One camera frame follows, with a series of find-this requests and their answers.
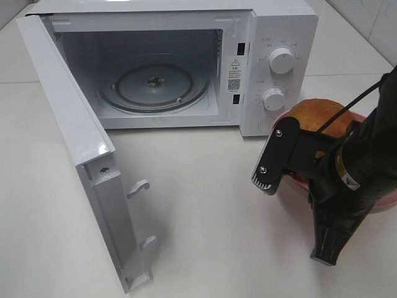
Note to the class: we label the pink round plate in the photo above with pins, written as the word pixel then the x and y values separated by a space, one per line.
pixel 383 204

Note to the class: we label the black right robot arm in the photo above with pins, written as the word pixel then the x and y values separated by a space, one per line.
pixel 382 142

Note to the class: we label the burger with brown bun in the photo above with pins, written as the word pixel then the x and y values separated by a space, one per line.
pixel 313 115

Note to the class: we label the lower white timer knob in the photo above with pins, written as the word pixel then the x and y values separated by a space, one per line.
pixel 273 99

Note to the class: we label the upper white control knob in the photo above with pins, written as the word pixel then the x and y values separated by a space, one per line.
pixel 282 60

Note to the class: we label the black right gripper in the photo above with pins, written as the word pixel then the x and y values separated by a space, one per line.
pixel 337 181

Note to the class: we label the white microwave oven body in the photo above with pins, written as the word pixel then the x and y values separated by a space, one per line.
pixel 232 40

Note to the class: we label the white microwave door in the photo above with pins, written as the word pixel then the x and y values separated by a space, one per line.
pixel 91 150

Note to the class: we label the glass microwave turntable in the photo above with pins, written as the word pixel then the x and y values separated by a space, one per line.
pixel 153 83

